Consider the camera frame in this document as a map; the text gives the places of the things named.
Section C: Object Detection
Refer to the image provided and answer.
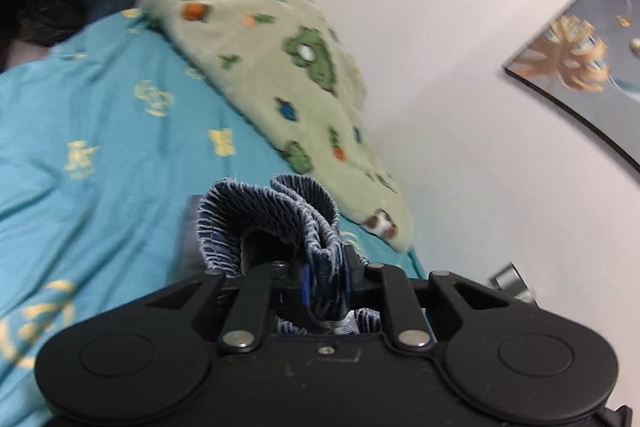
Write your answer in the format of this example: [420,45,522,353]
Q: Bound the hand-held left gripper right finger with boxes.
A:
[344,244,536,350]

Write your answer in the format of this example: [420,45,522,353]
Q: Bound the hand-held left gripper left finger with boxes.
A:
[125,263,308,353]

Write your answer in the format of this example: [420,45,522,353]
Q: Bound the blue denim jeans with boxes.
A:
[186,173,386,337]

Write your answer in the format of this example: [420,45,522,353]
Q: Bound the grey metal object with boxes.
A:
[489,261,533,304]

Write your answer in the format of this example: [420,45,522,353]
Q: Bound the green printed fleece blanket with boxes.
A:
[141,0,416,254]

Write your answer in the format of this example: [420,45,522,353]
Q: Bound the teal printed bed sheet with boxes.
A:
[0,7,428,427]

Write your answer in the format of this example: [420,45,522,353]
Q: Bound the trash bin with black bag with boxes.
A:
[20,0,90,48]

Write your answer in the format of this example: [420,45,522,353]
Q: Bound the framed leaf wall picture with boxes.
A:
[501,0,640,172]

